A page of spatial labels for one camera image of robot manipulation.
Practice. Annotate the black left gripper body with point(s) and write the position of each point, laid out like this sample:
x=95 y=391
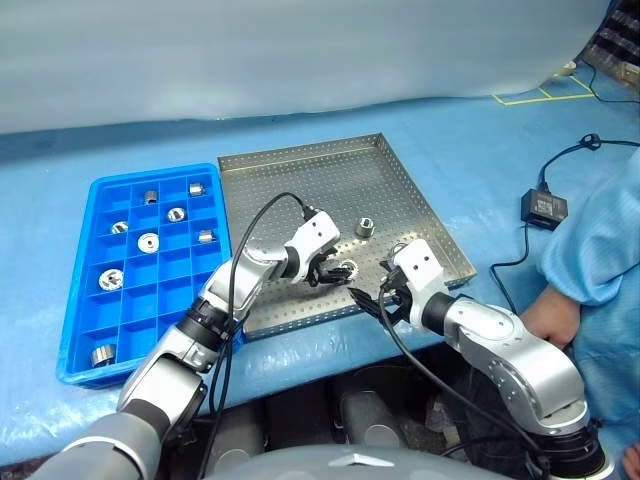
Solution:
x=322 y=265

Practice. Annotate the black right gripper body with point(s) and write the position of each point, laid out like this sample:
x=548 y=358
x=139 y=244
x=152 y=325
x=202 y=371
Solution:
x=397 y=297

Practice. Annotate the small metal roller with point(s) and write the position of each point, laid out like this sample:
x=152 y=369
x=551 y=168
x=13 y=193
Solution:
x=150 y=197
x=119 y=227
x=196 y=189
x=366 y=227
x=205 y=236
x=175 y=215

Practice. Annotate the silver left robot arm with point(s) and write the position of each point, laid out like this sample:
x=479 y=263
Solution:
x=245 y=280

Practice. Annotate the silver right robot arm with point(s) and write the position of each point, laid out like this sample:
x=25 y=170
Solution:
x=500 y=335

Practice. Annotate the perforated steel tray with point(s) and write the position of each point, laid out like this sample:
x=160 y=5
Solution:
x=310 y=180

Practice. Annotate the blue plastic compartment tray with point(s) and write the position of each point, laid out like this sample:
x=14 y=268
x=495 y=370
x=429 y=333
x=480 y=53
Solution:
x=145 y=305

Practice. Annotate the person's bare hand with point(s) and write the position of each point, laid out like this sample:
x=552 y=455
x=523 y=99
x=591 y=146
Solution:
x=550 y=317

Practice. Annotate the dark grey rounded shape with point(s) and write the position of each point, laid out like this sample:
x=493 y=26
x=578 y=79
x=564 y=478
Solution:
x=372 y=415
x=235 y=437

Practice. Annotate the grey robot torso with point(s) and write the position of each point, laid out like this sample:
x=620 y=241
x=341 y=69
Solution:
x=350 y=465

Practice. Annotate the black power adapter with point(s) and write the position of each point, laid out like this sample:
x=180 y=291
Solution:
x=544 y=210

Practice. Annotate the large flanged metal roller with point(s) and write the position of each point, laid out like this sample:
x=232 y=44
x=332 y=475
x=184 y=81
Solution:
x=148 y=242
x=111 y=278

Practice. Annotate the person in blue gown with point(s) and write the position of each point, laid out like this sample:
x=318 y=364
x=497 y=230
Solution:
x=600 y=240

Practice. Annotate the metal roller with dark band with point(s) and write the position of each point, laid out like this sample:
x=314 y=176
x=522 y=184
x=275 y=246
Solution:
x=103 y=355

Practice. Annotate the dark storage shelf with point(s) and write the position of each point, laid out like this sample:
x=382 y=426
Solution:
x=617 y=40

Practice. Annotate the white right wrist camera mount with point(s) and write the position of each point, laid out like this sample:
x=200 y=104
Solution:
x=420 y=265

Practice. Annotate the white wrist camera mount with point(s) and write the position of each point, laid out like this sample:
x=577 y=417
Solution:
x=315 y=232
x=420 y=265

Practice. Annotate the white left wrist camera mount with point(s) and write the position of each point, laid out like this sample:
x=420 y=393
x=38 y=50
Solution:
x=315 y=232

